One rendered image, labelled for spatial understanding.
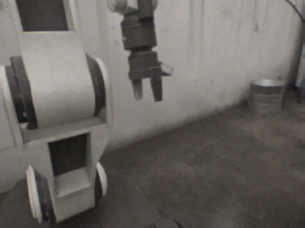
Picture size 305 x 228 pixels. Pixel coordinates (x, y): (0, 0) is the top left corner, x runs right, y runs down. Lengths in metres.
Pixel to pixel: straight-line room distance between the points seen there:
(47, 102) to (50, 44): 0.10
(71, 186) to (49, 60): 0.33
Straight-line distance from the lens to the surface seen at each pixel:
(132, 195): 0.85
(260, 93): 2.12
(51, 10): 0.52
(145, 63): 0.55
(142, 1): 0.56
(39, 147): 0.49
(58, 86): 0.43
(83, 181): 0.64
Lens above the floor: 0.72
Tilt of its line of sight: 19 degrees down
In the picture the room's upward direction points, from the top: 2 degrees counter-clockwise
